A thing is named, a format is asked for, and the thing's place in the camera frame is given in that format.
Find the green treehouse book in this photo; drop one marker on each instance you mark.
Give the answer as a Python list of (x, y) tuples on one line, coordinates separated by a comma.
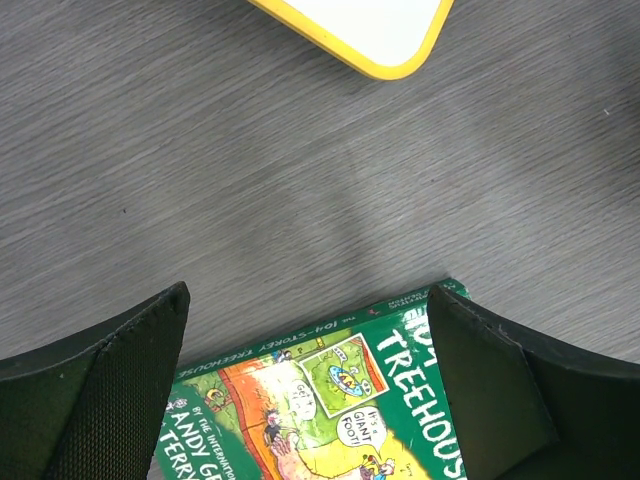
[(358, 396)]

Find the yellow framed whiteboard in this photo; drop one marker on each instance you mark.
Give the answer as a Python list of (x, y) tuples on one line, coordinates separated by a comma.
[(385, 40)]

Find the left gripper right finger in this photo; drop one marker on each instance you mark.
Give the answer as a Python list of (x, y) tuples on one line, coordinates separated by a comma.
[(528, 406)]

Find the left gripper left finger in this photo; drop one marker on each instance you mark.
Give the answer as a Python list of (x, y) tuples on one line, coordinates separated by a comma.
[(90, 406)]

